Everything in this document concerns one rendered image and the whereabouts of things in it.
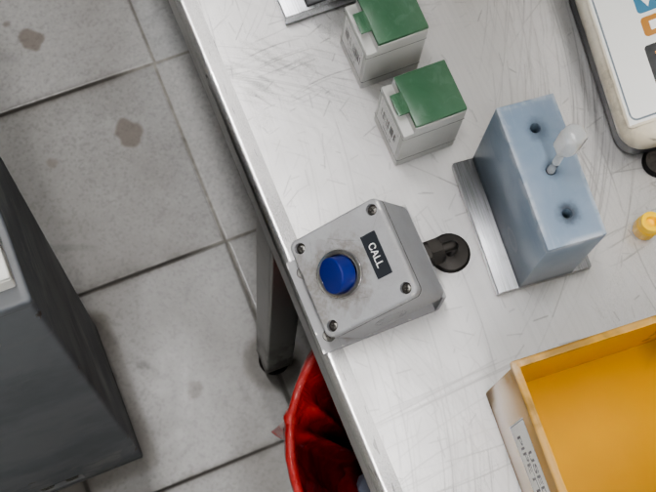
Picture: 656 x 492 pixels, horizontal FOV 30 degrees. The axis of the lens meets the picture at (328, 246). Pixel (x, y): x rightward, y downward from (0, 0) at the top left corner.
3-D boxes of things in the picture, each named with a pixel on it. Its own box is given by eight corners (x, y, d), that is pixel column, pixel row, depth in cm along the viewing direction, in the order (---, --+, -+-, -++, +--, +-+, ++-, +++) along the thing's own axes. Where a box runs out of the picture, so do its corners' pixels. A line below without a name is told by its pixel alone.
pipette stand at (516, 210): (450, 168, 88) (473, 113, 79) (540, 143, 89) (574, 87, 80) (496, 297, 86) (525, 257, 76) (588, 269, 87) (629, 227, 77)
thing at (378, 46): (339, 42, 91) (345, -1, 84) (397, 21, 92) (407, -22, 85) (359, 89, 90) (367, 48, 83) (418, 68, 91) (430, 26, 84)
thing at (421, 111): (373, 118, 89) (382, 79, 83) (431, 97, 90) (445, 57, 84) (394, 166, 88) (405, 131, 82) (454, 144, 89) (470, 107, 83)
